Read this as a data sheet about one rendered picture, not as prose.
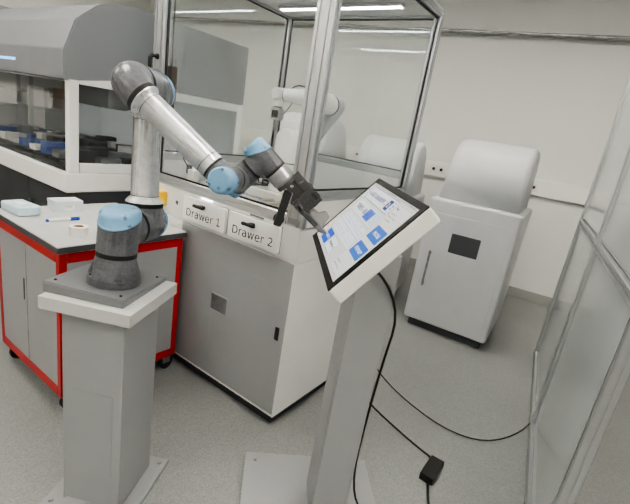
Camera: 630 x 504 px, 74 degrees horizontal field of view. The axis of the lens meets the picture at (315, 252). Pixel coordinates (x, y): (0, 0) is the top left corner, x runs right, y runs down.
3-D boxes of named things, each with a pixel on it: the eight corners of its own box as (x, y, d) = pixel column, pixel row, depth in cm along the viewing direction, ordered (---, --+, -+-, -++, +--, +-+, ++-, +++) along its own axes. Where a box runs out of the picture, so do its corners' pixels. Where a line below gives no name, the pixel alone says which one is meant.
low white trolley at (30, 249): (59, 419, 175) (57, 247, 154) (0, 357, 208) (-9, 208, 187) (176, 368, 222) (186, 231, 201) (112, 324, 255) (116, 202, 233)
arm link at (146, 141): (111, 242, 132) (116, 59, 120) (137, 235, 147) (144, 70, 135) (147, 249, 131) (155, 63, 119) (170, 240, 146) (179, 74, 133)
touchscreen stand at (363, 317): (232, 568, 129) (276, 256, 100) (245, 457, 172) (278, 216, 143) (389, 574, 135) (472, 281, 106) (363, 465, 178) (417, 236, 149)
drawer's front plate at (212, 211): (223, 233, 186) (225, 209, 183) (182, 217, 202) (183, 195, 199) (226, 233, 188) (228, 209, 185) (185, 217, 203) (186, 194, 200)
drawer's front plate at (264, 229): (276, 254, 170) (279, 227, 167) (227, 234, 185) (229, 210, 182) (279, 253, 171) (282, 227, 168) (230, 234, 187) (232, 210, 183)
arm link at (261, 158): (242, 151, 131) (262, 133, 129) (266, 178, 134) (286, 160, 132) (238, 155, 123) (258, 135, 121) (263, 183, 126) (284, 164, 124)
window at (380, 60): (309, 191, 163) (349, -63, 139) (308, 190, 163) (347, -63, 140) (401, 187, 233) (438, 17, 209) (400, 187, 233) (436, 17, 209)
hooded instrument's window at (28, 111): (65, 172, 217) (65, 79, 204) (-51, 127, 311) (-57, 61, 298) (229, 174, 309) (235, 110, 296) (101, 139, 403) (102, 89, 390)
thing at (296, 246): (295, 264, 167) (300, 229, 163) (145, 205, 221) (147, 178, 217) (395, 237, 243) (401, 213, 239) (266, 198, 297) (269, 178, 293)
